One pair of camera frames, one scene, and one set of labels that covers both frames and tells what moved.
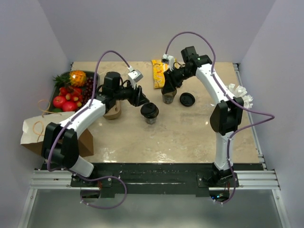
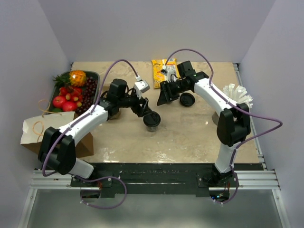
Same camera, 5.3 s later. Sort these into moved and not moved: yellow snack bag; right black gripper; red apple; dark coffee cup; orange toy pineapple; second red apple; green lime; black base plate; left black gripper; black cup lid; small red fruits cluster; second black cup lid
Moved: left black gripper; right black gripper; black cup lid; dark coffee cup
Not moved: second red apple; small red fruits cluster; green lime; second black cup lid; yellow snack bag; orange toy pineapple; red apple; black base plate
